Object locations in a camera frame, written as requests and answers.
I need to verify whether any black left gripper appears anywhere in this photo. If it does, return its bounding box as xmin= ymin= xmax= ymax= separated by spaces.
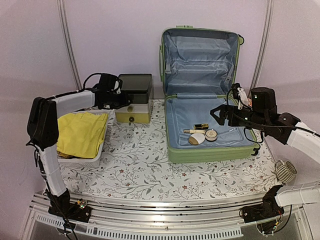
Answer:
xmin=107 ymin=90 xmax=134 ymax=110

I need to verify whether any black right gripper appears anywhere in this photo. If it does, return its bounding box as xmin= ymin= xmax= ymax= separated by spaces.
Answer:
xmin=210 ymin=104 xmax=268 ymax=132

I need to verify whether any drawer cabinet with dark top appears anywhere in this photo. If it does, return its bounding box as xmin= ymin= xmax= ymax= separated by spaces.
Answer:
xmin=114 ymin=73 xmax=154 ymax=124

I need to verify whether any green hard-shell suitcase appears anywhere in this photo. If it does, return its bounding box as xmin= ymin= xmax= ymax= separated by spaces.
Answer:
xmin=159 ymin=27 xmax=260 ymax=164

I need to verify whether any white plastic mesh basket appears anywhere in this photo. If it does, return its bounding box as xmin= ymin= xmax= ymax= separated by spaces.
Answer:
xmin=56 ymin=111 xmax=111 ymax=168

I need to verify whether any plain yellow garment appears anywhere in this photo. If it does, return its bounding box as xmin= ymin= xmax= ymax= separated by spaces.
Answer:
xmin=56 ymin=111 xmax=109 ymax=160

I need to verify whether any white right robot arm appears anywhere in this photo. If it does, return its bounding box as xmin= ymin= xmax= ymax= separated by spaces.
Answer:
xmin=210 ymin=83 xmax=320 ymax=223

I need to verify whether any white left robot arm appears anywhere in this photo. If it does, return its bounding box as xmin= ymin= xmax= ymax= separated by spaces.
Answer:
xmin=26 ymin=72 xmax=131 ymax=227

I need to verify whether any black gold lipstick tube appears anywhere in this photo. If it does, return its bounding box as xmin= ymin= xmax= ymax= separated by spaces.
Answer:
xmin=193 ymin=123 xmax=209 ymax=130

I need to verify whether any round cream compact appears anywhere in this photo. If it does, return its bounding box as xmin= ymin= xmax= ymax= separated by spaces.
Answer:
xmin=204 ymin=129 xmax=218 ymax=142

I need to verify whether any beige oval compact case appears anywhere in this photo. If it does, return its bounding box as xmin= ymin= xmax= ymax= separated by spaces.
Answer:
xmin=188 ymin=133 xmax=206 ymax=146

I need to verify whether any slim gold cosmetic pencil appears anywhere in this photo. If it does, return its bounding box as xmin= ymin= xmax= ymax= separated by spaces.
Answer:
xmin=183 ymin=129 xmax=206 ymax=134

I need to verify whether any floral white tablecloth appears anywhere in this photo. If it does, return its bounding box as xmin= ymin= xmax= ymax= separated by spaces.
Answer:
xmin=60 ymin=99 xmax=278 ymax=202

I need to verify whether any aluminium front rail frame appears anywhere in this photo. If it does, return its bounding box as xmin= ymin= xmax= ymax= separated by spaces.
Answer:
xmin=20 ymin=190 xmax=311 ymax=240

